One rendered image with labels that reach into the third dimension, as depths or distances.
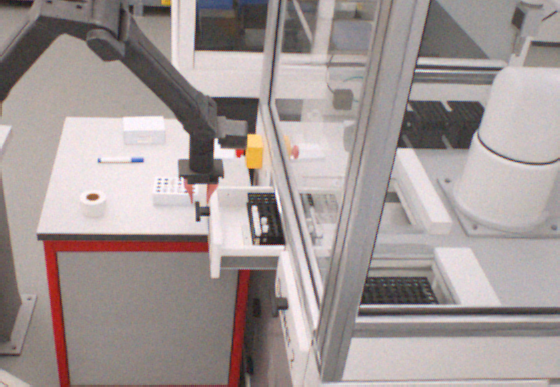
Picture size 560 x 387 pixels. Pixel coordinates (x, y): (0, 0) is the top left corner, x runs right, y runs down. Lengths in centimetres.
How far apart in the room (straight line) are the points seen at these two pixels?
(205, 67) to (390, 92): 148
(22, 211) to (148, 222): 145
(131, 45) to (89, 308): 103
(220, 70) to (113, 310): 88
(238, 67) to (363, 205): 141
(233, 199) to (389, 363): 71
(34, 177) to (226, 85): 138
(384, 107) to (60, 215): 116
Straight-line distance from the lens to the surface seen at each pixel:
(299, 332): 135
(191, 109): 137
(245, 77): 238
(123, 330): 209
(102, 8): 115
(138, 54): 121
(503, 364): 134
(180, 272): 194
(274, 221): 166
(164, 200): 192
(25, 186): 341
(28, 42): 122
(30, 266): 294
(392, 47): 90
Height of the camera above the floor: 189
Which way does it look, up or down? 35 degrees down
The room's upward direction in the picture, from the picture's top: 4 degrees clockwise
